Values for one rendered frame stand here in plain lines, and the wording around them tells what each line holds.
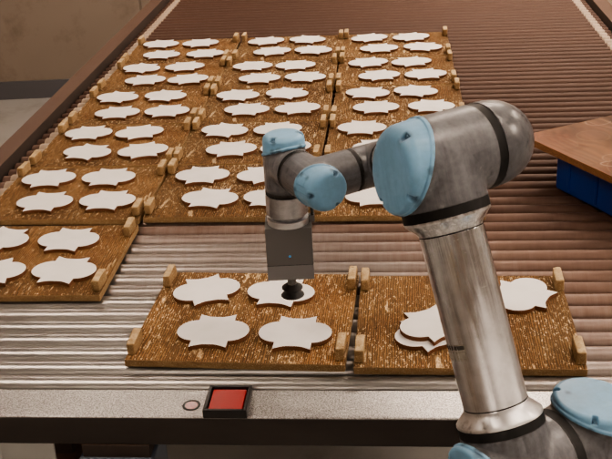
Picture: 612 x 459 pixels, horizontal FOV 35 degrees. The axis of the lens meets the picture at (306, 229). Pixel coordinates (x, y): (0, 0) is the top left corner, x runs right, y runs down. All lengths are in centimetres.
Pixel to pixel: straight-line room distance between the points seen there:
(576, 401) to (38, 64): 580
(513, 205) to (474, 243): 120
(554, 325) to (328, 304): 44
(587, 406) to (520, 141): 36
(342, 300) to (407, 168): 80
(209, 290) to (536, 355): 67
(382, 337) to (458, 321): 60
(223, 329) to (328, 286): 27
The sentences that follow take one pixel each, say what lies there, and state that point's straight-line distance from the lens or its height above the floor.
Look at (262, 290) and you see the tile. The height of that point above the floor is 95.
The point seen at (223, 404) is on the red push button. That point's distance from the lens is 171.
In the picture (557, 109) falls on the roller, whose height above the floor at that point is 92.
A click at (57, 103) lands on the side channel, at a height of 95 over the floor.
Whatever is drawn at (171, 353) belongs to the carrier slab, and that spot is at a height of 94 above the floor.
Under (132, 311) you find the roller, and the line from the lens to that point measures 205.
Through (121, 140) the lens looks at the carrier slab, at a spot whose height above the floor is 94.
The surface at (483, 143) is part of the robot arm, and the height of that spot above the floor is 147.
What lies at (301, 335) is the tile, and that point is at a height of 95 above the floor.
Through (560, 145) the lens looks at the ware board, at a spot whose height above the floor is 104.
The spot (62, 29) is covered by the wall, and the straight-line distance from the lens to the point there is 675.
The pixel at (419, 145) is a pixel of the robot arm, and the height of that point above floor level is 148.
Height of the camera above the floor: 190
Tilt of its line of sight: 25 degrees down
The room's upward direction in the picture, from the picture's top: 3 degrees counter-clockwise
